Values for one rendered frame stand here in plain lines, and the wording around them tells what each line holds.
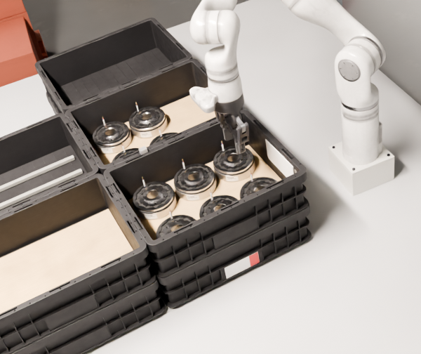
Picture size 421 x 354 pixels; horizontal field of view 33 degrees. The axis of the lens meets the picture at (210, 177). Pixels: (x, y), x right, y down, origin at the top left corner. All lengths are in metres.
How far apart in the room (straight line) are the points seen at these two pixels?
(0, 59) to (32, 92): 0.84
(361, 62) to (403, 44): 2.08
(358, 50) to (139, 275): 0.70
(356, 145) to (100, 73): 0.87
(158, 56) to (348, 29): 0.77
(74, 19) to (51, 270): 2.91
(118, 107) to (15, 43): 1.50
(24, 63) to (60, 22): 1.14
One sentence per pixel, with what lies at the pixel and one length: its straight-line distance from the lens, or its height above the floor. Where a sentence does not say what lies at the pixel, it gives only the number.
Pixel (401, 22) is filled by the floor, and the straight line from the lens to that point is 3.92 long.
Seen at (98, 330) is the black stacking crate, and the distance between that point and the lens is 1.64.
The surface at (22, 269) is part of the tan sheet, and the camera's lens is 1.73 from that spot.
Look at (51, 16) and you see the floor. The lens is 4.56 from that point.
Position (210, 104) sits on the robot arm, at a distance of 1.57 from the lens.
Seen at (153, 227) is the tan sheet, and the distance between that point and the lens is 1.71.
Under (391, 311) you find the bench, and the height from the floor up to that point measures 0.70.
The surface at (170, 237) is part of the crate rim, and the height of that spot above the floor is 0.93.
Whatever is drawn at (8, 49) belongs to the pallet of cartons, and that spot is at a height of 0.43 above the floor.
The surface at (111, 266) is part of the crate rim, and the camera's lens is 1.52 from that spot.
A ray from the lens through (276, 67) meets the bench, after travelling 2.37.
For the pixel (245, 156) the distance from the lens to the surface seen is 1.79.
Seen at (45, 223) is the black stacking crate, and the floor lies 0.86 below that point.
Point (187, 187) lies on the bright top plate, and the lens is 1.74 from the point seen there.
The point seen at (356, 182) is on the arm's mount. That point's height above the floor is 0.74.
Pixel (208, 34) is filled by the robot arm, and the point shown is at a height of 1.26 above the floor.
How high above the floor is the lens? 2.02
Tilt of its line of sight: 42 degrees down
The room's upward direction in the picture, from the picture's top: 12 degrees counter-clockwise
